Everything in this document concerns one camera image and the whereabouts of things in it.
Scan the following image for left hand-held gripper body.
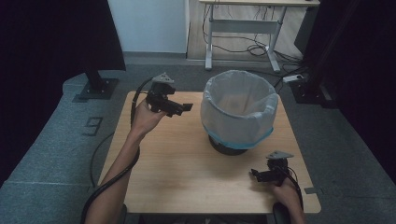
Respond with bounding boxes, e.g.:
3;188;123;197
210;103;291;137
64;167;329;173
145;72;177;114

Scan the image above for person's left hand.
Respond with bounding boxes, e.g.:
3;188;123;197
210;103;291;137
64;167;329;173
130;98;168;140

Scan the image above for tangle of black floor cables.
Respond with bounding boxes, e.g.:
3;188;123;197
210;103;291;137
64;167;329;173
201;4;310;89

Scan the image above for trash bin with clear liner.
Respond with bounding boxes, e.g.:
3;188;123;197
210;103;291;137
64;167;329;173
200;69;280;150

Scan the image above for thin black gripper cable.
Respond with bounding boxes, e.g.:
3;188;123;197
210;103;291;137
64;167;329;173
276;165;305;213

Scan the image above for thin black floor cable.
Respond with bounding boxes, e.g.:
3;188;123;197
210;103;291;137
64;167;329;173
89;132;116;189

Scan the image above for thick black gripper cable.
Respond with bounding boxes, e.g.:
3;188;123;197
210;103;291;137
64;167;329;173
79;77;155;224

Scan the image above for person's right hand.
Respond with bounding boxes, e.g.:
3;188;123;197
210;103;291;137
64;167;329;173
270;177;303;210

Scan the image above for white power strip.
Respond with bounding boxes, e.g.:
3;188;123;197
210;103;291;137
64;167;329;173
282;74;304;84

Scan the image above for black stand base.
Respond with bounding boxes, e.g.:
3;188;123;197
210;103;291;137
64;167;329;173
78;69;120;102

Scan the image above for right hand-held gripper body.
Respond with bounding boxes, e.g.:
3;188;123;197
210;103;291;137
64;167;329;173
263;150;295;188

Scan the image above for white desk frame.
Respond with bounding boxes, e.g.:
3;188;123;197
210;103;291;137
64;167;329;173
198;0;321;74

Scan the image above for black armrest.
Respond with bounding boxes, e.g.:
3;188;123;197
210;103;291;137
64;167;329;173
117;203;128;224
272;202;292;224

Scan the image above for black stand with heavy base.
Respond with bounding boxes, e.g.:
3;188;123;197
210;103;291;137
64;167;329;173
289;0;362;109

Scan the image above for dark curtain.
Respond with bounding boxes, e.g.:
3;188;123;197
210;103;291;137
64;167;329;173
303;0;396;175
0;0;127;188

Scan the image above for white partition panel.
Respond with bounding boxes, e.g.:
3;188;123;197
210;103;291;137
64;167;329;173
106;0;191;54

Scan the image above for black trash bin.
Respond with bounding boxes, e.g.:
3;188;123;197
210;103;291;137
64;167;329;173
207;134;250;157

